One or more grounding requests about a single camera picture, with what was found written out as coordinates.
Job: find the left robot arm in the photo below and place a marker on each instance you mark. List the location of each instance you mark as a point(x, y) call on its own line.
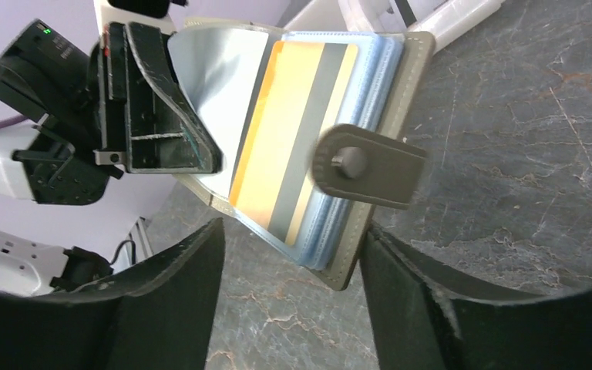
point(46, 248)

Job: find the white plastic bin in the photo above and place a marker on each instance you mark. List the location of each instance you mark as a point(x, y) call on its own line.
point(447, 20)

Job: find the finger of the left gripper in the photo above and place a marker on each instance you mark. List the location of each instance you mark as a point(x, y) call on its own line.
point(163, 132)

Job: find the yellow striped credit card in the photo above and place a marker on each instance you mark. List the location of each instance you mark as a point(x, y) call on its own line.
point(301, 95)

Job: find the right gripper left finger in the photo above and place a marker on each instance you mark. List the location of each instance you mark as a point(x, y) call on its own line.
point(157, 314)

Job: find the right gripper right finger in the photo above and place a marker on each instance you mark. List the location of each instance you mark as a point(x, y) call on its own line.
point(427, 315)

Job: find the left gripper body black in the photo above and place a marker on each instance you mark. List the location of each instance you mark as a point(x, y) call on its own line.
point(46, 78)

